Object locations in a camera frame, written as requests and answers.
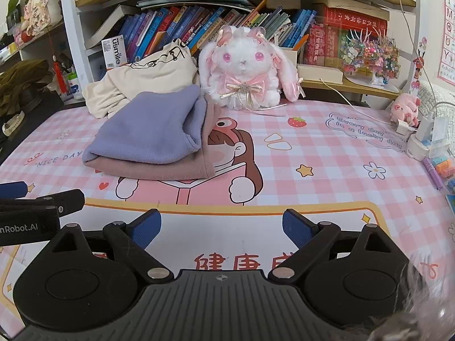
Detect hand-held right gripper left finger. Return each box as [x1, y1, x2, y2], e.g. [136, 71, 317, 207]
[46, 209, 175, 285]

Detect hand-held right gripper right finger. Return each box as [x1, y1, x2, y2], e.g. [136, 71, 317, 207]
[267, 209, 409, 285]

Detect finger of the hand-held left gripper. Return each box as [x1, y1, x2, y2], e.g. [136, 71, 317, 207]
[0, 181, 28, 199]
[0, 189, 86, 218]

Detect purple and brown sweater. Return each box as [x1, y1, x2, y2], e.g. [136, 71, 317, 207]
[82, 84, 223, 180]

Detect pink printed desk mat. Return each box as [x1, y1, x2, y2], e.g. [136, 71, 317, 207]
[0, 100, 455, 327]

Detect olive green cloth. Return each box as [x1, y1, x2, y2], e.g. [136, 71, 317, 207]
[0, 60, 54, 116]

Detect red tassel ornament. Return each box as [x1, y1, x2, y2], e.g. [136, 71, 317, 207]
[53, 55, 68, 95]

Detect grey fluffy cuff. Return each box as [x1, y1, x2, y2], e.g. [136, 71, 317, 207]
[366, 254, 455, 341]

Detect cream printed garment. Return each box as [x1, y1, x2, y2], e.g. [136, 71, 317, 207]
[82, 41, 198, 118]

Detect white power strip with chargers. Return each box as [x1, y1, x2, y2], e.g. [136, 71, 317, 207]
[394, 112, 450, 160]

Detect white and orange box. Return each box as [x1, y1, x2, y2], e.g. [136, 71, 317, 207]
[102, 36, 127, 68]

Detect pile of colourful stationery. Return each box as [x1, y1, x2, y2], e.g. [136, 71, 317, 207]
[423, 149, 455, 194]

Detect small pink plush pig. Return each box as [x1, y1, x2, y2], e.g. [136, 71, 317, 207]
[389, 93, 422, 128]

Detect white pink plush bunny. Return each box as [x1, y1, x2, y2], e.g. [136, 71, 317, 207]
[198, 25, 307, 111]

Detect wooden bookshelf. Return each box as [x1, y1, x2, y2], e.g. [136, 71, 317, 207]
[0, 0, 422, 105]

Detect pink hanging plaque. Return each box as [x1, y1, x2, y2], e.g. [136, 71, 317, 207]
[23, 0, 53, 36]

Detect colourful bead tree ornament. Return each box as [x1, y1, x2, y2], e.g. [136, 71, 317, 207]
[340, 28, 400, 86]

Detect row of books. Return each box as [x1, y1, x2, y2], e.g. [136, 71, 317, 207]
[117, 0, 390, 68]

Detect watch with beige strap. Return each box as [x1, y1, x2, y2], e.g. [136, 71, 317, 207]
[2, 111, 25, 136]

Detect white charging cable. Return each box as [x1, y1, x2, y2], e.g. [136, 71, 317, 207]
[320, 78, 400, 126]

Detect wall poster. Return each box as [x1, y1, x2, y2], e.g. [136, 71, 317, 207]
[437, 0, 455, 86]

